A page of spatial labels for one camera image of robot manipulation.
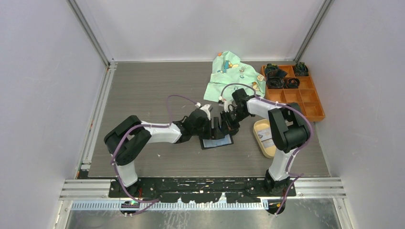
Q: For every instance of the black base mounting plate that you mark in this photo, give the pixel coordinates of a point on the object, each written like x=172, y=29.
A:
x=206, y=189

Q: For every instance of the white VIP card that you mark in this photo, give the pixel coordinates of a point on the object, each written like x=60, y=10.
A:
x=264, y=134

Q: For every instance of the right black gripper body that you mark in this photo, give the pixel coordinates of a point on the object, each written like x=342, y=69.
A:
x=232, y=118

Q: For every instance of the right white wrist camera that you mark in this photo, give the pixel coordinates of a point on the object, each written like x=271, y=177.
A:
x=228, y=105

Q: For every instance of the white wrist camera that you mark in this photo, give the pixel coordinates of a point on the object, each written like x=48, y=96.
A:
x=228, y=105
x=207, y=108

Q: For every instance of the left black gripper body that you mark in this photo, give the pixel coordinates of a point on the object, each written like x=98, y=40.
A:
x=206, y=131

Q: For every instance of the silver VIP card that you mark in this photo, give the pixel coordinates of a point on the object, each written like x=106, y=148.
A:
x=268, y=143

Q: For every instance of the green cartoon print cloth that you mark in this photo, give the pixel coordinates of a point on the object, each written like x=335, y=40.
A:
x=230, y=74

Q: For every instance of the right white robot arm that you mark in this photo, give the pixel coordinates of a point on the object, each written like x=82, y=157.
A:
x=290, y=130

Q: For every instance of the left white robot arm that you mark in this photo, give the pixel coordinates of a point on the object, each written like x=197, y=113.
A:
x=126, y=141

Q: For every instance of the orange compartment tray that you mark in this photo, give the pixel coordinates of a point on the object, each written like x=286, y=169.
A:
x=305, y=95

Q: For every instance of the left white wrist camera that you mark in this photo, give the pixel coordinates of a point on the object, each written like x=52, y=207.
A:
x=207, y=108

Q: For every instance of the beige oval tray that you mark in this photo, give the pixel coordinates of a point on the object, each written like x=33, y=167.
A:
x=259, y=125

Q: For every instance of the aluminium cable duct rail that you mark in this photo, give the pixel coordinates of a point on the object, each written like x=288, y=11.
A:
x=132, y=205

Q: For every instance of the black card holder wallet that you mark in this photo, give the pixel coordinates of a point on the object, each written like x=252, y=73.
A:
x=218, y=143

